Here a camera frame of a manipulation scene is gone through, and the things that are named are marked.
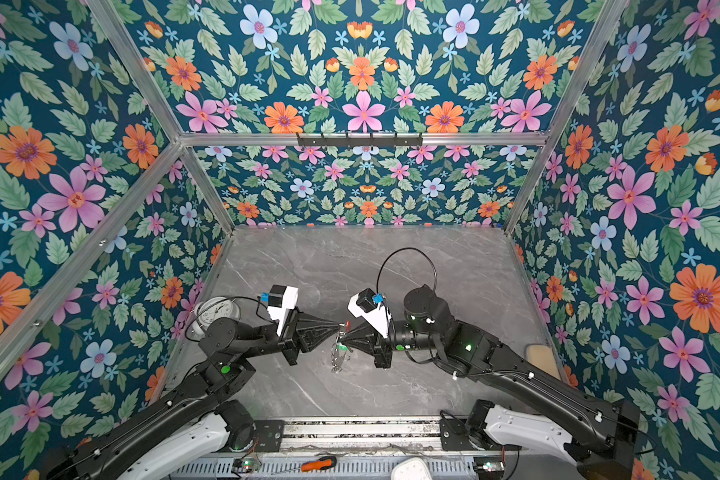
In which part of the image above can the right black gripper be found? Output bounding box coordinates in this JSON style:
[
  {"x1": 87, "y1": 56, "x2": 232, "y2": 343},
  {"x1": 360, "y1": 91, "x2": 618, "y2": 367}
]
[{"x1": 340, "y1": 321, "x2": 442, "y2": 371}]

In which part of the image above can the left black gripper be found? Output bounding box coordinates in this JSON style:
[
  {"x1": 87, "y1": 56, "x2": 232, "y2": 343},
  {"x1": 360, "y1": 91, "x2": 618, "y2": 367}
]
[{"x1": 236, "y1": 306, "x2": 339, "y2": 369}]

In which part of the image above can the metal keyring disc red grip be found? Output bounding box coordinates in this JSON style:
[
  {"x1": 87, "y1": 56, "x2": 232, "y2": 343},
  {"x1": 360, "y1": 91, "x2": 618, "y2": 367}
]
[{"x1": 331, "y1": 322, "x2": 351, "y2": 373}]

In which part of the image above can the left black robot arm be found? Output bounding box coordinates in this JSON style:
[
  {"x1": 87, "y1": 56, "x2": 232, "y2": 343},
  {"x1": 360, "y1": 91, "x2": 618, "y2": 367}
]
[{"x1": 39, "y1": 309, "x2": 340, "y2": 479}]

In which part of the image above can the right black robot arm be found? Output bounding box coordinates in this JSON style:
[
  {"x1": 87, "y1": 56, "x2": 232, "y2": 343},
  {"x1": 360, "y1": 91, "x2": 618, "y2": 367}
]
[{"x1": 341, "y1": 285, "x2": 640, "y2": 479}]

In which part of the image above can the white alarm clock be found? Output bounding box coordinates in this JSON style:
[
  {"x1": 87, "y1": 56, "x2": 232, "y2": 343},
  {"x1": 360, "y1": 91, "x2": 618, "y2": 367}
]
[{"x1": 188, "y1": 296, "x2": 241, "y2": 341}]

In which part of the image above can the white device front edge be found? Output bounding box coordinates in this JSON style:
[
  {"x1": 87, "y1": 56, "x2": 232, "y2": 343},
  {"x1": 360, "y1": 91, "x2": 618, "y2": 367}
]
[{"x1": 390, "y1": 458, "x2": 433, "y2": 480}]

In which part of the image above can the right small circuit board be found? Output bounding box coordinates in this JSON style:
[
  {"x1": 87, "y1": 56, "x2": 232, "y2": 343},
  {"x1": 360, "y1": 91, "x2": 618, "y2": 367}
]
[{"x1": 473, "y1": 457, "x2": 506, "y2": 480}]

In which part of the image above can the beige sponge block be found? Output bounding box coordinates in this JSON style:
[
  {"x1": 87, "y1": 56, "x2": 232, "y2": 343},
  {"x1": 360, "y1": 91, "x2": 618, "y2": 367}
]
[{"x1": 525, "y1": 344, "x2": 561, "y2": 380}]

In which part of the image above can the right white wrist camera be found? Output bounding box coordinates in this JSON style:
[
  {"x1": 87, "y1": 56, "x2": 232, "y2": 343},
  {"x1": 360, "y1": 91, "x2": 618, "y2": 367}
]
[{"x1": 347, "y1": 288, "x2": 391, "y2": 339}]

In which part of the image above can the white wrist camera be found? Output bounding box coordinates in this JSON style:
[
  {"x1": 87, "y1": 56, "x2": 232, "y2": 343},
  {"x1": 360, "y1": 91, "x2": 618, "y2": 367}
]
[
  {"x1": 347, "y1": 288, "x2": 391, "y2": 339},
  {"x1": 261, "y1": 285, "x2": 299, "y2": 336}
]

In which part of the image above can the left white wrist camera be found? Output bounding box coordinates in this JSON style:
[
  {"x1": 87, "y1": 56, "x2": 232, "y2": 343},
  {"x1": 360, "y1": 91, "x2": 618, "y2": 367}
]
[{"x1": 261, "y1": 285, "x2": 299, "y2": 336}]

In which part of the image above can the aluminium front rail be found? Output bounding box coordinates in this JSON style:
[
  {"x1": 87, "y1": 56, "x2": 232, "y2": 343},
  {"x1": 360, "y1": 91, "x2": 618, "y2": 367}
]
[{"x1": 155, "y1": 416, "x2": 607, "y2": 457}]

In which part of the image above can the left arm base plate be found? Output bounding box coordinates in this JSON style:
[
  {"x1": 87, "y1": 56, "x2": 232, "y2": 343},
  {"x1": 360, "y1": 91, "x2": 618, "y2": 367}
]
[{"x1": 230, "y1": 420, "x2": 286, "y2": 454}]

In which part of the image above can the orange handled screwdriver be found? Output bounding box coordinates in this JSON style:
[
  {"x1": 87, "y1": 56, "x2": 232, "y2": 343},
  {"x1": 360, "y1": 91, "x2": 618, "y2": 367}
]
[{"x1": 299, "y1": 455, "x2": 337, "y2": 473}]

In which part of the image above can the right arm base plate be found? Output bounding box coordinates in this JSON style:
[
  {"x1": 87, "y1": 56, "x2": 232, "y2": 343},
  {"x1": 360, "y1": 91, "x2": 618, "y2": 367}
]
[{"x1": 439, "y1": 410, "x2": 486, "y2": 451}]

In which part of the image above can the black wall hook rack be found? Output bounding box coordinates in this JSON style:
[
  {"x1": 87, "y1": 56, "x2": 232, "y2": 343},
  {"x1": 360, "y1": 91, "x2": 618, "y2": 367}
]
[{"x1": 296, "y1": 133, "x2": 424, "y2": 148}]

